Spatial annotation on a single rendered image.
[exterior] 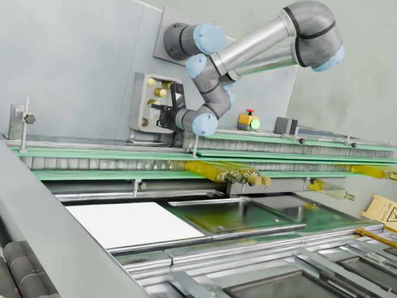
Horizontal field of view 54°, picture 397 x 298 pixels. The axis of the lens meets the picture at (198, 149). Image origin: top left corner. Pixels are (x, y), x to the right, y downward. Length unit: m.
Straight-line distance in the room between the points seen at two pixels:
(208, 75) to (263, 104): 0.84
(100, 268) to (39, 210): 0.08
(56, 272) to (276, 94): 1.96
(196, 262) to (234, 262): 0.12
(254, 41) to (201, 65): 0.18
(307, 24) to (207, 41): 0.38
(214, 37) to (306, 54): 0.35
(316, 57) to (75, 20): 0.83
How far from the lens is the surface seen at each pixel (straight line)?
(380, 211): 4.81
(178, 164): 1.61
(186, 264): 1.09
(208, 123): 1.25
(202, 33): 1.46
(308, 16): 1.28
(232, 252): 1.20
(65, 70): 1.48
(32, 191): 0.32
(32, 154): 1.27
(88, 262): 0.22
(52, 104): 1.48
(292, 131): 2.12
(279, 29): 1.27
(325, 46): 1.33
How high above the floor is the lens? 2.16
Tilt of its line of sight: 51 degrees down
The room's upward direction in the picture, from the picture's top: 111 degrees clockwise
